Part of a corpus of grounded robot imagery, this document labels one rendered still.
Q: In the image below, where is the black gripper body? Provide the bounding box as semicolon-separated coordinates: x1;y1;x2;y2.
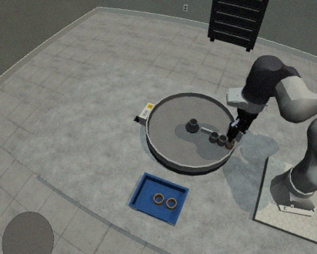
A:
236;108;258;125

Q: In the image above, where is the blue crate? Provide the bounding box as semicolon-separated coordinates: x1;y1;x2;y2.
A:
128;172;189;226

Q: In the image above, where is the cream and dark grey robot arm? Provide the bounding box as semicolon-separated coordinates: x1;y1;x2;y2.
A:
226;55;317;217

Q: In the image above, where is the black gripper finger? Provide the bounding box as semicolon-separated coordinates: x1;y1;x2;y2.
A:
235;121;253;142
226;119;247;148

